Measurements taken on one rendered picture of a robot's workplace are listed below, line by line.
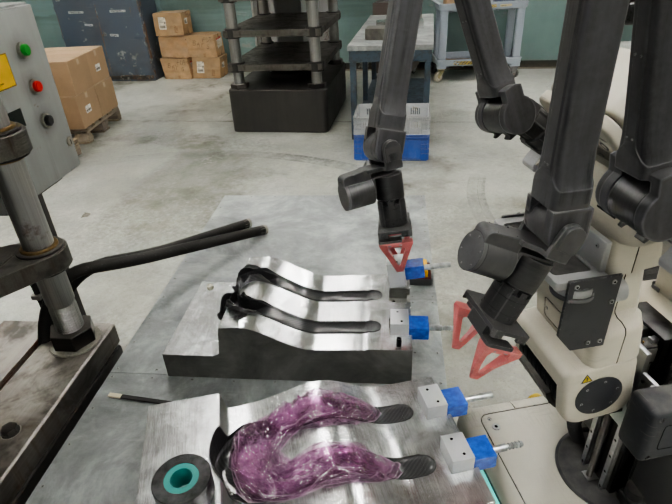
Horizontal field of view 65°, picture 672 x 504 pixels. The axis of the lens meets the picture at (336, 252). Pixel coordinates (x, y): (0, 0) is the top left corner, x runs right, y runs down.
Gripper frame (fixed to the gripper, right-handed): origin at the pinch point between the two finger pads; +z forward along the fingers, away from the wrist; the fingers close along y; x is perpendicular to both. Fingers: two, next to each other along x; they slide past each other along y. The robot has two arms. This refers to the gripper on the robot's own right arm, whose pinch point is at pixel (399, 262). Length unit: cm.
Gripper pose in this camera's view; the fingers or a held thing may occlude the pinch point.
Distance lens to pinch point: 110.8
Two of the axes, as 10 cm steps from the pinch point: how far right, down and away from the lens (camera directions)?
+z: 1.7, 9.1, 3.8
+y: -1.0, 4.0, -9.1
